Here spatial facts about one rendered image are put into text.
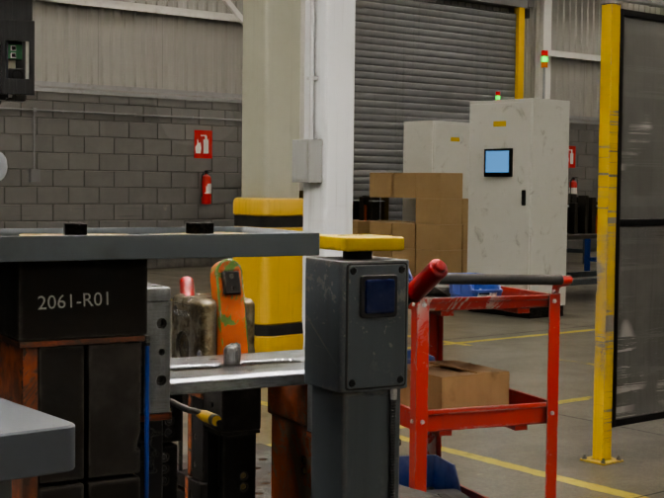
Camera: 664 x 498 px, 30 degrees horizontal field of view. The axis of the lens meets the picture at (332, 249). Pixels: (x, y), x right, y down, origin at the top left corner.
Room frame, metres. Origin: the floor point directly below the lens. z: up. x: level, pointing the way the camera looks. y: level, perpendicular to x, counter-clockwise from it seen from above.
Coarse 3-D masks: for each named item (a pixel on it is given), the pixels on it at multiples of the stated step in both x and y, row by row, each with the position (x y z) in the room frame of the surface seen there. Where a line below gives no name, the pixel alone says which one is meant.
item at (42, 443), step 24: (0, 408) 0.56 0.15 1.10; (24, 408) 0.56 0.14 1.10; (0, 432) 0.51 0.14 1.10; (24, 432) 0.51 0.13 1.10; (48, 432) 0.52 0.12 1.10; (72, 432) 0.53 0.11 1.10; (0, 456) 0.51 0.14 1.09; (24, 456) 0.51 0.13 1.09; (48, 456) 0.52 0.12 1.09; (72, 456) 0.53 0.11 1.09; (0, 480) 0.51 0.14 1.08
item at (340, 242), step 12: (324, 240) 1.07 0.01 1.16; (336, 240) 1.05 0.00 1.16; (348, 240) 1.04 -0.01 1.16; (360, 240) 1.05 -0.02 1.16; (372, 240) 1.05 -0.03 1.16; (384, 240) 1.06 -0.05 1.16; (396, 240) 1.06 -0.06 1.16; (348, 252) 1.07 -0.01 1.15; (360, 252) 1.07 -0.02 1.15; (372, 252) 1.08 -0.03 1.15
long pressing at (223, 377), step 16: (272, 352) 1.50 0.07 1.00; (288, 352) 1.50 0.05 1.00; (176, 368) 1.37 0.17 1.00; (192, 368) 1.38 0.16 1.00; (224, 368) 1.36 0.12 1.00; (240, 368) 1.36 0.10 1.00; (256, 368) 1.36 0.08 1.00; (272, 368) 1.37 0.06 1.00; (288, 368) 1.37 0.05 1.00; (176, 384) 1.25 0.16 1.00; (192, 384) 1.26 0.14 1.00; (208, 384) 1.27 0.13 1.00; (224, 384) 1.28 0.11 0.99; (240, 384) 1.29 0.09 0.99; (256, 384) 1.30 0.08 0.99; (272, 384) 1.31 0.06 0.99; (288, 384) 1.32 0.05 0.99
